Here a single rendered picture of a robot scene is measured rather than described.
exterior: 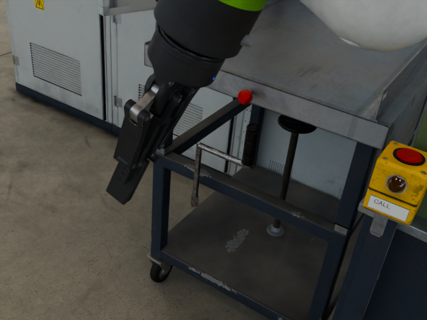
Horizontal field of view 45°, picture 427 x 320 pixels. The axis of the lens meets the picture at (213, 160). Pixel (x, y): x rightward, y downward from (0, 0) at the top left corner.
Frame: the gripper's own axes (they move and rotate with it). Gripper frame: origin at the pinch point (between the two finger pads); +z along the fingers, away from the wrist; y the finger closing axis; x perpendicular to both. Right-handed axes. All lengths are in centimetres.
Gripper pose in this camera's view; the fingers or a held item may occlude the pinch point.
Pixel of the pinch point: (127, 176)
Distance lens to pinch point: 62.8
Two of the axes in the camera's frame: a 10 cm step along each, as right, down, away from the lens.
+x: 7.9, 5.9, -1.4
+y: -4.4, 3.9, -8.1
